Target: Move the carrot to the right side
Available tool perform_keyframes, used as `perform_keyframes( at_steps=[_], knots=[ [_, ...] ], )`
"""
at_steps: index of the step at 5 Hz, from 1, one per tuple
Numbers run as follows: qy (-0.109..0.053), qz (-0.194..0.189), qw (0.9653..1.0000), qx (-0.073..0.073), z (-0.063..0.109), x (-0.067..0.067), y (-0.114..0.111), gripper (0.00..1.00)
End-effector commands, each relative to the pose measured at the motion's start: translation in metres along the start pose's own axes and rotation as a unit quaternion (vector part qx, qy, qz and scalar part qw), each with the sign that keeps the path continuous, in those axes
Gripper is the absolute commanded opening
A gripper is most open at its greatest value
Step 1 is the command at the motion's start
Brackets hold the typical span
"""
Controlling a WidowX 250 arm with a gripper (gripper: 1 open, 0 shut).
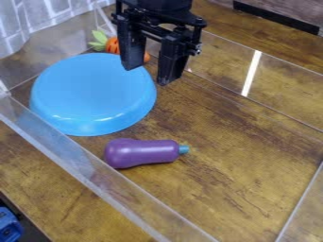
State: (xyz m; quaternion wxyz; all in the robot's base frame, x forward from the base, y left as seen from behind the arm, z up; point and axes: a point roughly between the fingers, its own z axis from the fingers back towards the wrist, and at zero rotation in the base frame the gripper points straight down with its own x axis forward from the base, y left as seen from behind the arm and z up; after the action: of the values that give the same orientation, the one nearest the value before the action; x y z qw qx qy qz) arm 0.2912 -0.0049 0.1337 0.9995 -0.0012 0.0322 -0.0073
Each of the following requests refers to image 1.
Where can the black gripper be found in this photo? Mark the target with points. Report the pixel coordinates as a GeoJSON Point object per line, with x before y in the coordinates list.
{"type": "Point", "coordinates": [166, 22]}

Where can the orange toy carrot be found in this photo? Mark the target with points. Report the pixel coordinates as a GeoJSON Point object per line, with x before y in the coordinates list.
{"type": "Point", "coordinates": [102, 43]}

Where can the blue upturned bowl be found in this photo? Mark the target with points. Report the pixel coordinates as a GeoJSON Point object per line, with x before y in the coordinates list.
{"type": "Point", "coordinates": [88, 96]}

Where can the purple toy eggplant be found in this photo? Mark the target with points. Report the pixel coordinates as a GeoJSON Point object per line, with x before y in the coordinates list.
{"type": "Point", "coordinates": [124, 153]}

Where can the blue object at corner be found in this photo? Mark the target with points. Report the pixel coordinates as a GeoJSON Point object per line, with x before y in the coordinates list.
{"type": "Point", "coordinates": [10, 229]}

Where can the clear acrylic enclosure wall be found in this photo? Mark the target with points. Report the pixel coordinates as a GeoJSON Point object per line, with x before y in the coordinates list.
{"type": "Point", "coordinates": [245, 108]}

